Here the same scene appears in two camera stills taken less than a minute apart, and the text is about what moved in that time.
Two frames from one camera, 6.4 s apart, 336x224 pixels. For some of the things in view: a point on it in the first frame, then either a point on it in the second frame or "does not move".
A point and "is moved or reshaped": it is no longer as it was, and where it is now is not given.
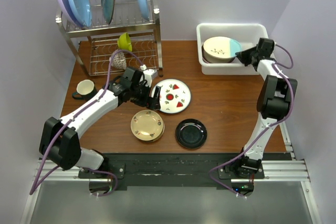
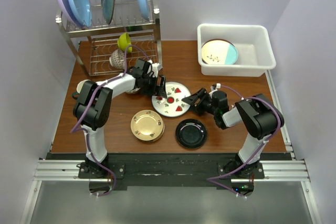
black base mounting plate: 168,171 does not move
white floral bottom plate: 175,96 is moved or reshaped
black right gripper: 242,54 to 201,94
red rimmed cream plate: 210,60 to 218,44
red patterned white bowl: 118,60 does not move
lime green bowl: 124,42 does not move
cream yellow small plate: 146,125 does not move
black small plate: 191,134 does not move
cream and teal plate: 221,47 is moved or reshaped
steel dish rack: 128,41 does not move
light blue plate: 79,0 does not move
